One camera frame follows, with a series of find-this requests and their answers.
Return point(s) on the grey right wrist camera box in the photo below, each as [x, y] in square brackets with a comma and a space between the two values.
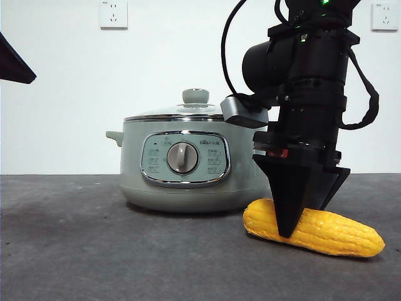
[241, 111]

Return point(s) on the glass lid with green knob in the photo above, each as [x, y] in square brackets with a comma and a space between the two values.
[195, 96]

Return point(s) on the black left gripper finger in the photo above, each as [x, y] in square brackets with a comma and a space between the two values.
[14, 67]

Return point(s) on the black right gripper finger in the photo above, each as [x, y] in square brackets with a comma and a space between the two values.
[286, 194]
[329, 185]

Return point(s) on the yellow corn cob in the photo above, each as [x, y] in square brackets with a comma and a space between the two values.
[338, 233]

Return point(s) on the sage green electric pot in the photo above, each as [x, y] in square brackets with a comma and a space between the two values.
[134, 175]

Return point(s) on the white wall socket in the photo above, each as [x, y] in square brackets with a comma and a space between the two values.
[386, 17]
[114, 15]

